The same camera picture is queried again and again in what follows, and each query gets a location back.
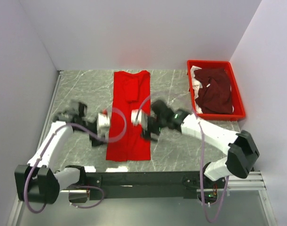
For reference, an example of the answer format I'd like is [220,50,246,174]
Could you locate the white pink t shirt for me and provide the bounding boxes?
[190,65,203,114]

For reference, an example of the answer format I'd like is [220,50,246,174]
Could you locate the red plastic bin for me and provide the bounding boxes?
[187,60,246,121]

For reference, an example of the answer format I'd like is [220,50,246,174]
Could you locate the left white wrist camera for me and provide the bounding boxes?
[96,113,110,137]

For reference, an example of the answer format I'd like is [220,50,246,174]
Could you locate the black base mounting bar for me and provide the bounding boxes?
[58,171,228,203]

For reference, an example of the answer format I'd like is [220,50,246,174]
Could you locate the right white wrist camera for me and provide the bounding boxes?
[131,109,148,129]

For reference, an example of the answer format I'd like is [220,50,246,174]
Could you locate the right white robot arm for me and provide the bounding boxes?
[131,100,260,181]

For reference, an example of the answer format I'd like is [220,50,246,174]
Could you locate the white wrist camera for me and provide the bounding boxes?
[131,109,148,129]
[96,113,110,137]

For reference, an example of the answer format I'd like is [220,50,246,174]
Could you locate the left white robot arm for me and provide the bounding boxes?
[14,100,105,205]

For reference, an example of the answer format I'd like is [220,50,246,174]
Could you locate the aluminium frame rail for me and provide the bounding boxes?
[17,171,267,193]

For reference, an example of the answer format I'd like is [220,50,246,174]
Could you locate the dark maroon t shirt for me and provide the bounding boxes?
[194,68,233,114]

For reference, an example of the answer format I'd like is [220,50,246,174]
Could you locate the red t shirt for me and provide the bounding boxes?
[106,71,151,161]

